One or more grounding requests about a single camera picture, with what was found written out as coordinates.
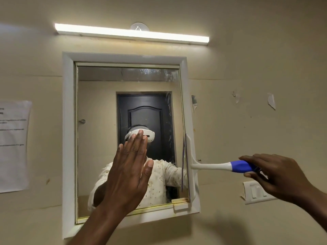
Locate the torn grey paper sticker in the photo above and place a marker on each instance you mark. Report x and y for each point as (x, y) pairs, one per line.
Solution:
(194, 102)

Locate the small metal knob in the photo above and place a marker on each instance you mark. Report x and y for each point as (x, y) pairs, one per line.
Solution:
(82, 121)

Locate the person's left middle finger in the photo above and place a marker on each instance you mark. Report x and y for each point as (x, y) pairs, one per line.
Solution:
(134, 149)

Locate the torn white paper scrap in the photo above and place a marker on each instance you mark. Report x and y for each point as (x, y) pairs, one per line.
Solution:
(271, 100)

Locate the white wall switch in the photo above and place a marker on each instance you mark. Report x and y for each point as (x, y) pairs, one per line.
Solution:
(255, 192)

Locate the round white wall mount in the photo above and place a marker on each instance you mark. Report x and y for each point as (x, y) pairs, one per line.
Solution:
(139, 25)

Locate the person's left little finger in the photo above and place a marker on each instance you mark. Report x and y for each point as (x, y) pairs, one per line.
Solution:
(119, 154)

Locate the white mirror cabinet frame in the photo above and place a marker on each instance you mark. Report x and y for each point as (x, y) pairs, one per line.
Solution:
(68, 140)

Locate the white and blue squeegee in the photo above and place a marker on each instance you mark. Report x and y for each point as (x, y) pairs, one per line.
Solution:
(217, 166)

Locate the person's left forearm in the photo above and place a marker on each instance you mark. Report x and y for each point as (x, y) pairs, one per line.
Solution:
(94, 227)

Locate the cabinet mirror door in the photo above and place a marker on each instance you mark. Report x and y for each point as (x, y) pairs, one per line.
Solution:
(99, 130)

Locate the small torn paper scrap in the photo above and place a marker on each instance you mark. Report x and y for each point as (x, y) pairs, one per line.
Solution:
(236, 96)

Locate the white tube light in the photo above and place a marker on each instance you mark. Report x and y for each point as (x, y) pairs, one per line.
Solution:
(130, 33)

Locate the person's right hand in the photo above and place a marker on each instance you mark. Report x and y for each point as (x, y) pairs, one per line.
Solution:
(283, 178)

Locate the person's left thumb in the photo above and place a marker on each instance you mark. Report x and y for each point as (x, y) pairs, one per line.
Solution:
(148, 173)

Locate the person's right thumb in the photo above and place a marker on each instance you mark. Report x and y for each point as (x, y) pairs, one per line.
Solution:
(249, 158)

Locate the person's left hand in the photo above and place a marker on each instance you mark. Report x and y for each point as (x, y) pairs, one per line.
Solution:
(125, 181)

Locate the white paper notice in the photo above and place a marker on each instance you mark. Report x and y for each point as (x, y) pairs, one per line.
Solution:
(12, 147)

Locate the person's right forearm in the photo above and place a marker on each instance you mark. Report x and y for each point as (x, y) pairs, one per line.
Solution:
(315, 205)

